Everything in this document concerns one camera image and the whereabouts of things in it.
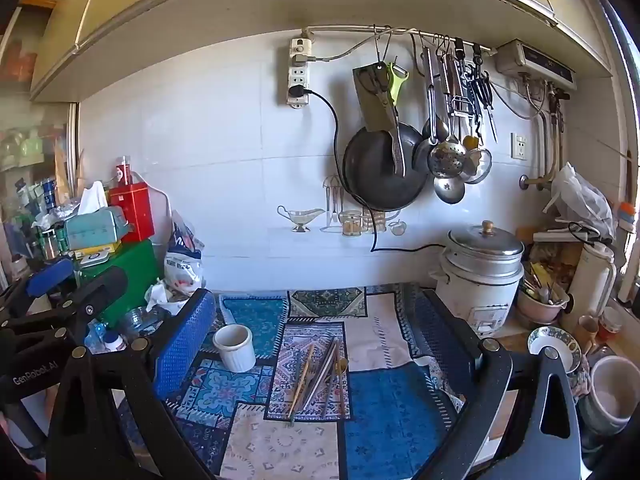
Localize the cream thermos jug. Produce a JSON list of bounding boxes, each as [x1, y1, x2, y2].
[[562, 240, 617, 333]]

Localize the black handled scissors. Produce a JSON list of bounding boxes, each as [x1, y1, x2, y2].
[[358, 61, 399, 113]]

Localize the green peeler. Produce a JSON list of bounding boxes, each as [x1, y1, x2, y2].
[[387, 61, 410, 106]]

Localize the beige water pipe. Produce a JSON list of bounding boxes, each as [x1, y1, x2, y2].
[[519, 110, 563, 193]]

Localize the wall water heater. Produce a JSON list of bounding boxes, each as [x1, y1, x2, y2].
[[495, 39, 578, 86]]

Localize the clear glass bowl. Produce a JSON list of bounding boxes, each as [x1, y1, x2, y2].
[[120, 306, 171, 341]]

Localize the crumpled white tissue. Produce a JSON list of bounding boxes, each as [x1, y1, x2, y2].
[[145, 280, 186, 316]]

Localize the white ceramic cup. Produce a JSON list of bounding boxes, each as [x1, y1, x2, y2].
[[212, 324, 257, 373]]

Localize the printed plastic bag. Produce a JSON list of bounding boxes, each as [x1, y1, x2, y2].
[[162, 210, 207, 296]]

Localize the yellow upper cabinet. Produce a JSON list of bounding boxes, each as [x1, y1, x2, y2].
[[30, 0, 616, 103]]

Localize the mesh strainer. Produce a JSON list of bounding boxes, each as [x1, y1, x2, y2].
[[462, 147, 493, 185]]

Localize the teal tissue box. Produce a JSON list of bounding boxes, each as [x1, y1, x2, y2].
[[65, 181, 133, 251]]

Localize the wooden chopstick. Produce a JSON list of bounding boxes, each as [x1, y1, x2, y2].
[[287, 344, 316, 426]]

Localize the steel slotted skimmer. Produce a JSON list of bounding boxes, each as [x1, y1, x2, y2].
[[429, 52, 469, 180]]

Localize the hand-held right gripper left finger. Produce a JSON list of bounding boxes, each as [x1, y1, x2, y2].
[[46, 287, 217, 480]]

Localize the white rice cooker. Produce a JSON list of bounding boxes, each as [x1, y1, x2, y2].
[[430, 220, 526, 338]]

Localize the black wok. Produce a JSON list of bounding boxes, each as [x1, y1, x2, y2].
[[342, 122, 431, 212]]

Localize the pink bowl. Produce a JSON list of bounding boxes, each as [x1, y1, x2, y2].
[[515, 280, 573, 325]]

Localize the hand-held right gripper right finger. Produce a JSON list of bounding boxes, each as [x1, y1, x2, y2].
[[415, 287, 583, 480]]

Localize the white power strip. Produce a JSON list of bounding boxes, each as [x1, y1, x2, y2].
[[286, 36, 313, 108]]

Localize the patterned plate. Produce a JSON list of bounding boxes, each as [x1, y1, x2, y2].
[[527, 326, 583, 373]]

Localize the red tin box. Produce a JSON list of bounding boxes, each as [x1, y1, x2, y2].
[[109, 183, 156, 243]]

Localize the gold spoon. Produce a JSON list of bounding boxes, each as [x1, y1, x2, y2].
[[336, 357, 351, 418]]

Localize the steel cleaver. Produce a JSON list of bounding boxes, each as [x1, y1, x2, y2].
[[351, 61, 408, 179]]

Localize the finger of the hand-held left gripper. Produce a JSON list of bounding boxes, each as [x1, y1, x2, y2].
[[0, 266, 130, 347], [0, 258, 75, 322]]

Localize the black kitchen shears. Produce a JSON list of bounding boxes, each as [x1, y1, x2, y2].
[[465, 50, 501, 143]]

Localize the bundle of assorted utensils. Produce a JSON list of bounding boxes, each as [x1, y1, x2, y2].
[[520, 260, 568, 306]]

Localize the metal hanging rail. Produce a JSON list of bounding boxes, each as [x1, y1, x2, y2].
[[390, 27, 497, 56]]

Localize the white pot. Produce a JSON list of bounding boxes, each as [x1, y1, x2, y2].
[[577, 355, 640, 436]]

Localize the dark steel ladle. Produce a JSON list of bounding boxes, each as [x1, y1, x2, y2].
[[412, 46, 441, 175]]

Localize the black power cable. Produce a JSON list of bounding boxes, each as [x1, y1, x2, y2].
[[287, 85, 448, 253]]

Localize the green box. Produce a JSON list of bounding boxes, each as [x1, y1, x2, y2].
[[75, 240, 161, 328]]

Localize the dark grey chopstick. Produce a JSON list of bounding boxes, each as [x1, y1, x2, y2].
[[307, 340, 342, 407]]

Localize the white chopstick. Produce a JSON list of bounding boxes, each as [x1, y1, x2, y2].
[[302, 337, 337, 411]]

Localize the clear plastic bag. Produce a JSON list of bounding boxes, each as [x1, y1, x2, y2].
[[547, 162, 616, 241]]

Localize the white power cable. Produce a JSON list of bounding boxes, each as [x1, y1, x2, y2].
[[292, 27, 396, 63]]

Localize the patchwork patterned mat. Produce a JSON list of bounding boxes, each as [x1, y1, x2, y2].
[[115, 282, 518, 480]]

